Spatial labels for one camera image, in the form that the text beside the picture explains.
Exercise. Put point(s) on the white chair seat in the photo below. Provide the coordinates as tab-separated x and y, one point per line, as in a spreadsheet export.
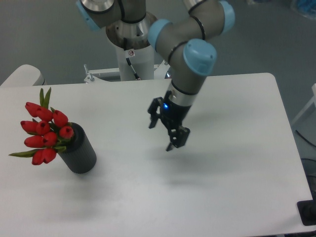
25	75

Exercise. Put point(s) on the red tulip bouquet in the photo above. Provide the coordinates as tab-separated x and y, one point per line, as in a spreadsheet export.
50	131

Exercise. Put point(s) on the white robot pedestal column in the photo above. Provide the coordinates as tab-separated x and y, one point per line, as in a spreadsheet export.
135	55

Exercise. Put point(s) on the dark grey ribbed vase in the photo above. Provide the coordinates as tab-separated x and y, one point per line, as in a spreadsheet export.
79	155

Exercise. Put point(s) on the blue items in clear bag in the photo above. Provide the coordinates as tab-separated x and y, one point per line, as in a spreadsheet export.
306	8

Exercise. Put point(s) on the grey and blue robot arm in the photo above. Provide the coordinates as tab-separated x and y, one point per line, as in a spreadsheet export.
184	46

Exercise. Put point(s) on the black device at table edge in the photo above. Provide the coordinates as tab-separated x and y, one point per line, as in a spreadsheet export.
307	211

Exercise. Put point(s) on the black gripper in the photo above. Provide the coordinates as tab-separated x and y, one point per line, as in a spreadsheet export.
171	116

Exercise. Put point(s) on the white frame at right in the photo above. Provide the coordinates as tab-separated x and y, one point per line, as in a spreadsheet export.
306	110

